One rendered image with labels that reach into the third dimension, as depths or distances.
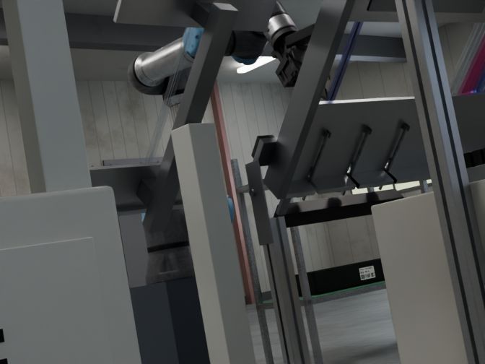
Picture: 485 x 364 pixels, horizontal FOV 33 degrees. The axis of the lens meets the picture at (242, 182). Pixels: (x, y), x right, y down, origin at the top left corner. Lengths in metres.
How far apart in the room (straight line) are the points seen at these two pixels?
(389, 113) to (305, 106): 0.27
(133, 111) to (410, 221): 9.77
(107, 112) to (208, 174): 9.36
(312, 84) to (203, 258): 0.39
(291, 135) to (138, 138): 9.39
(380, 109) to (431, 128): 0.49
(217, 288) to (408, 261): 0.34
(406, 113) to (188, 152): 0.55
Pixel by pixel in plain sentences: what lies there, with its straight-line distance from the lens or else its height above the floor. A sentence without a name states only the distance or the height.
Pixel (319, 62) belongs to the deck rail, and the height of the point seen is 0.90.
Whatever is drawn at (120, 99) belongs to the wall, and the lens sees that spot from 11.00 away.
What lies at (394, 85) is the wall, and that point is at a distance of 11.97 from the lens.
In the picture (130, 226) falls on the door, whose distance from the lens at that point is 10.60.
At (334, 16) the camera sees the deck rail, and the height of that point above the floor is 0.97.
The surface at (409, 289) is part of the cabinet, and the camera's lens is 1.42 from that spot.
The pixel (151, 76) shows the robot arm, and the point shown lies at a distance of 2.25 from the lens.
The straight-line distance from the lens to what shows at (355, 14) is 1.57.
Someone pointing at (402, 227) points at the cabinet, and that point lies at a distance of 1.40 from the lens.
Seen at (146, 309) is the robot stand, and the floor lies 0.49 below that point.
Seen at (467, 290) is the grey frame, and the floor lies 0.46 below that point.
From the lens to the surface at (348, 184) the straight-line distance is 1.79.
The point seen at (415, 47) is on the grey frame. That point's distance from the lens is 1.30.
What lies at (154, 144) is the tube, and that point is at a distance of 1.63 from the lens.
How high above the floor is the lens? 0.56
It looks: 6 degrees up
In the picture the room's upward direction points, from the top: 10 degrees counter-clockwise
